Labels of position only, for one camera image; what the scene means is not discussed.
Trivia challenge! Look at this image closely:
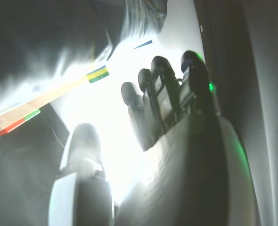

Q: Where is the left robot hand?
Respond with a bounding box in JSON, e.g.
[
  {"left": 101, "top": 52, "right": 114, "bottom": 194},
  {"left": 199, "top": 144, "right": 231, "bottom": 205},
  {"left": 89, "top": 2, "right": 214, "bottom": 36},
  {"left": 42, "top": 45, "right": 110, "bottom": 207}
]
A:
[{"left": 48, "top": 50, "right": 260, "bottom": 226}]

